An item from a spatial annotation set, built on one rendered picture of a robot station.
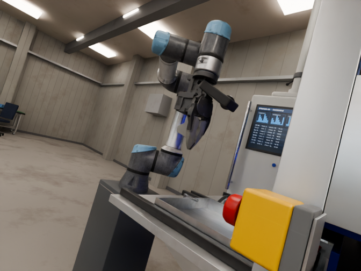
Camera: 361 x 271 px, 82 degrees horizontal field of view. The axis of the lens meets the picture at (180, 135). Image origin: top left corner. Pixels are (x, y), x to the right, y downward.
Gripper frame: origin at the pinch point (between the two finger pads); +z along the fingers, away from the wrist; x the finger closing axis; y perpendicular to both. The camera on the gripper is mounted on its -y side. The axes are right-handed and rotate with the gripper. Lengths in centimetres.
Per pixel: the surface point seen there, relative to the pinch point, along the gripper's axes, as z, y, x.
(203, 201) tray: 16.3, 1.8, -16.7
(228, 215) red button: 8.2, -23.3, 19.4
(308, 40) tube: -89, 4, -95
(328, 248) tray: 16.3, -32.0, -28.5
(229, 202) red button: 6.6, -22.9, 19.3
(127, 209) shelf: 19.8, 5.8, 10.4
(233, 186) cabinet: 16, 25, -89
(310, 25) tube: -100, 5, -95
